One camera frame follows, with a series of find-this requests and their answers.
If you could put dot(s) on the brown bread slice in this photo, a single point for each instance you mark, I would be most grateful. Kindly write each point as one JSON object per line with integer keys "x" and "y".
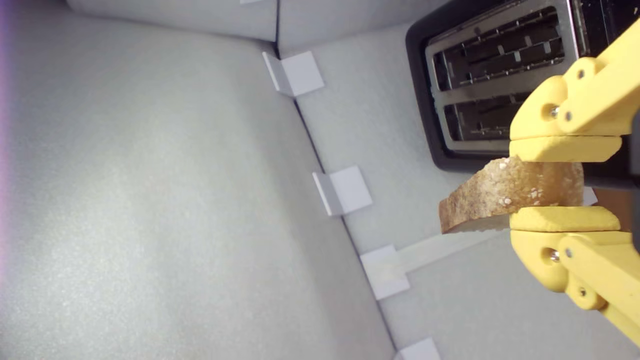
{"x": 500, "y": 192}

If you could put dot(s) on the black two-slot toaster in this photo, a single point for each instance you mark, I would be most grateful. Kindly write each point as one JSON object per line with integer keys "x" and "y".
{"x": 480, "y": 86}

